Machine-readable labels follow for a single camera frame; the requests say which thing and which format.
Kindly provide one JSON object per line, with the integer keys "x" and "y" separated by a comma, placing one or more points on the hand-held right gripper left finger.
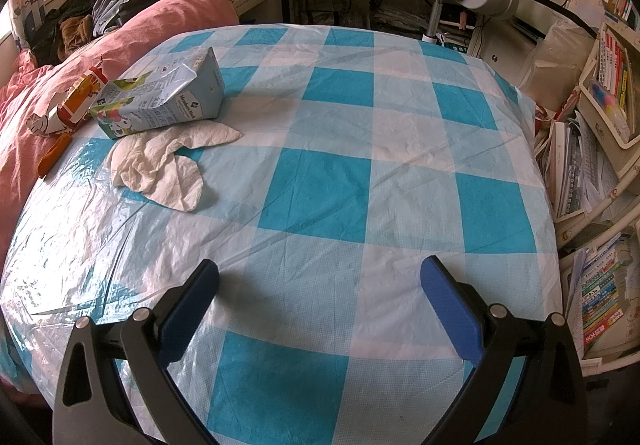
{"x": 190, "y": 310}

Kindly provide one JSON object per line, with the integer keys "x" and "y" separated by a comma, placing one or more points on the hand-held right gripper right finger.
{"x": 450, "y": 310}

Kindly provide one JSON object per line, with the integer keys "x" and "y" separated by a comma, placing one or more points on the large crumpled white tissue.
{"x": 155, "y": 165}

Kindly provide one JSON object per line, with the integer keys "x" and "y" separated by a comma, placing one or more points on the row of thick books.
{"x": 605, "y": 295}

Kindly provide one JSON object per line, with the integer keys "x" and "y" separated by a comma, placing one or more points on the pile of papers and booklets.
{"x": 575, "y": 165}

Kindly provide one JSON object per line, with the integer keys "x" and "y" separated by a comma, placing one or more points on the orange peel piece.
{"x": 52, "y": 155}

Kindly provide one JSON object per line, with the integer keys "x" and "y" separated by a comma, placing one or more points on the blue checked plastic tablecloth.
{"x": 350, "y": 125}

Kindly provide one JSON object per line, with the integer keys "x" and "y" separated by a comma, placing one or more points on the crushed pale blue milk carton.
{"x": 165, "y": 100}

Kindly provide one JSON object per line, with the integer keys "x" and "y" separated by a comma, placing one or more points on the torn orange juice carton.
{"x": 75, "y": 102}

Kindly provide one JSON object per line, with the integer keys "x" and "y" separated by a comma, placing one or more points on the white bookshelf rack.
{"x": 602, "y": 127}

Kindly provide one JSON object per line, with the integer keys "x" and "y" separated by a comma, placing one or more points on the clear plastic bag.
{"x": 555, "y": 55}

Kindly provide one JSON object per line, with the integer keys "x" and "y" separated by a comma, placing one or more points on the pink duvet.
{"x": 165, "y": 20}

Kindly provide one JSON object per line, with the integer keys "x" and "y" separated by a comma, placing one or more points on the row of colourful books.
{"x": 615, "y": 60}

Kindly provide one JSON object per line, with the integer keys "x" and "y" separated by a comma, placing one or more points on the brown garment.
{"x": 75, "y": 32}

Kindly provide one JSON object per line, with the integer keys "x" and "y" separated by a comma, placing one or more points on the blue denim garment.
{"x": 107, "y": 5}

